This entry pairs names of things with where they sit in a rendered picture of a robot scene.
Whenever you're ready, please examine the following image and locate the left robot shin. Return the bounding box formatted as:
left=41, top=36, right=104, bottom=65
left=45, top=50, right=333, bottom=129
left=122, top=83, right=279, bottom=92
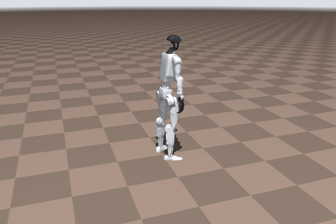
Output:
left=156, top=118, right=165, bottom=147

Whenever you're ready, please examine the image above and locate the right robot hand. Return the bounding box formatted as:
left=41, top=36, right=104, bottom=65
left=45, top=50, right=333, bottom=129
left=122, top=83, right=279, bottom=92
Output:
left=177, top=97, right=184, bottom=113

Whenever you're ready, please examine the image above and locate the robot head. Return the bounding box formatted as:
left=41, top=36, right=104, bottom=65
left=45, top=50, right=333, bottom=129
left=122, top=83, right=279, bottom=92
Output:
left=165, top=35, right=181, bottom=54

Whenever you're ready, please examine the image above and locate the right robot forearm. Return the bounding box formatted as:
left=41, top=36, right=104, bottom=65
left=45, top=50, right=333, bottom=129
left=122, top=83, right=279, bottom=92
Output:
left=176, top=77, right=184, bottom=100

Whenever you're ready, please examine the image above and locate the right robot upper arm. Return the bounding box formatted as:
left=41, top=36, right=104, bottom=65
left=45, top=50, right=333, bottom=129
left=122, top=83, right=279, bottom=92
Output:
left=172, top=56, right=182, bottom=82

